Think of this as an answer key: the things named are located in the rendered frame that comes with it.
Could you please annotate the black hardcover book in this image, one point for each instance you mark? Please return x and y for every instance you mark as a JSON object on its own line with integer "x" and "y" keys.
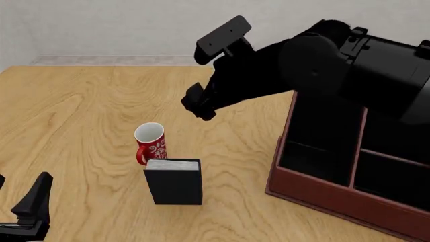
{"x": 176, "y": 185}

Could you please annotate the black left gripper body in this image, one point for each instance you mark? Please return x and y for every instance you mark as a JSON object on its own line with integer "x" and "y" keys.
{"x": 20, "y": 232}

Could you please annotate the red patterned mug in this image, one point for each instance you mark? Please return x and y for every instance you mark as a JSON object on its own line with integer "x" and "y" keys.
{"x": 152, "y": 142}

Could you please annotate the small flat plate on stalk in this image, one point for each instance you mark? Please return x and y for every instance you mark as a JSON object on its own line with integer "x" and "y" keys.
{"x": 223, "y": 37}

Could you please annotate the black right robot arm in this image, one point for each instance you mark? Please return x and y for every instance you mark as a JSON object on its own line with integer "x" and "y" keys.
{"x": 336, "y": 68}

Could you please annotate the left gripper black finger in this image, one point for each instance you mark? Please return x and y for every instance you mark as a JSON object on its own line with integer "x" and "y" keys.
{"x": 35, "y": 199}
{"x": 1, "y": 181}

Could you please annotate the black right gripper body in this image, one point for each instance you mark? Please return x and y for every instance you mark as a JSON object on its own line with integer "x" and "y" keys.
{"x": 199, "y": 104}

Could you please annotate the red-brown desk caddy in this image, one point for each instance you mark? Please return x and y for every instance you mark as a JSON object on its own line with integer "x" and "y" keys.
{"x": 322, "y": 181}

